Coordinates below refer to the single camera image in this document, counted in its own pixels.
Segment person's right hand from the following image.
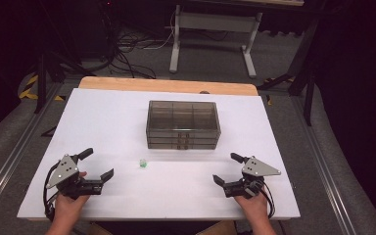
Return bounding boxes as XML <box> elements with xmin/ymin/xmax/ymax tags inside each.
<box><xmin>234</xmin><ymin>190</ymin><xmax>270</xmax><ymax>226</ymax></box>

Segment black metal stand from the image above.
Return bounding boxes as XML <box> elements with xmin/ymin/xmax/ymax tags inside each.
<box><xmin>258</xmin><ymin>19</ymin><xmax>321</xmax><ymax>126</ymax></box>
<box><xmin>33</xmin><ymin>52</ymin><xmax>89</xmax><ymax>115</ymax></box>

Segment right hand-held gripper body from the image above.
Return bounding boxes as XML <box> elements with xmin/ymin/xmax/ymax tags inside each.
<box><xmin>223</xmin><ymin>156</ymin><xmax>282</xmax><ymax>200</ymax></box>

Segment black floor cable bundle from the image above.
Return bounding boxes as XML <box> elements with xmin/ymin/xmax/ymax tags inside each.
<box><xmin>104</xmin><ymin>19</ymin><xmax>177</xmax><ymax>80</ymax></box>

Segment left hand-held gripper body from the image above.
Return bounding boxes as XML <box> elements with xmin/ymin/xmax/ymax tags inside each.
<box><xmin>45</xmin><ymin>154</ymin><xmax>105</xmax><ymax>201</ymax></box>

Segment right hand-held gripper black cable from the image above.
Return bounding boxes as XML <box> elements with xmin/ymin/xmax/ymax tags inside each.
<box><xmin>261</xmin><ymin>181</ymin><xmax>277</xmax><ymax>219</ymax></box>

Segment white board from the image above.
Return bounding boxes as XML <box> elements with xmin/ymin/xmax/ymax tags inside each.
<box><xmin>17</xmin><ymin>87</ymin><xmax>302</xmax><ymax>220</ymax></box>

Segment clear brown drawer box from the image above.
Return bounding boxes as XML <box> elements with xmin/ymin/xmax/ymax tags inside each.
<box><xmin>145</xmin><ymin>100</ymin><xmax>222</xmax><ymax>151</ymax></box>

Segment person's left hand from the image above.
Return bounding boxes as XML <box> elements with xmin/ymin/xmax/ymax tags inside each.
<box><xmin>53</xmin><ymin>171</ymin><xmax>91</xmax><ymax>224</ymax></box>

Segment yellow black floor tape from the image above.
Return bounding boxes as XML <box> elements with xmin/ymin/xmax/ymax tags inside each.
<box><xmin>19</xmin><ymin>74</ymin><xmax>65</xmax><ymax>102</ymax></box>

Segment wooden table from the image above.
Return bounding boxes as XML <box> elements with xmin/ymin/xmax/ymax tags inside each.
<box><xmin>77</xmin><ymin>76</ymin><xmax>259</xmax><ymax>97</ymax></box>

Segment aluminium floor rail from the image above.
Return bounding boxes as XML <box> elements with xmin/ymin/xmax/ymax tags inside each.
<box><xmin>292</xmin><ymin>96</ymin><xmax>356</xmax><ymax>235</ymax></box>
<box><xmin>0</xmin><ymin>82</ymin><xmax>63</xmax><ymax>223</ymax></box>

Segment black floor bracket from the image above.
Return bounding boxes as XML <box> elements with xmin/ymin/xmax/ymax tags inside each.
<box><xmin>41</xmin><ymin>125</ymin><xmax>58</xmax><ymax>138</ymax></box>

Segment clear brown drawer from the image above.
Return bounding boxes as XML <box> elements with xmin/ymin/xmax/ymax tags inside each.
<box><xmin>147</xmin><ymin>142</ymin><xmax>217</xmax><ymax>151</ymax></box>

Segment dark curtain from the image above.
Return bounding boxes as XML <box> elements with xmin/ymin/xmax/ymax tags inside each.
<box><xmin>316</xmin><ymin>0</ymin><xmax>376</xmax><ymax>235</ymax></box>
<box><xmin>0</xmin><ymin>0</ymin><xmax>47</xmax><ymax>141</ymax></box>

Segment white metal desk frame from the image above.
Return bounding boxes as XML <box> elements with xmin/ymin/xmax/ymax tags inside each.
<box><xmin>168</xmin><ymin>0</ymin><xmax>306</xmax><ymax>79</ymax></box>

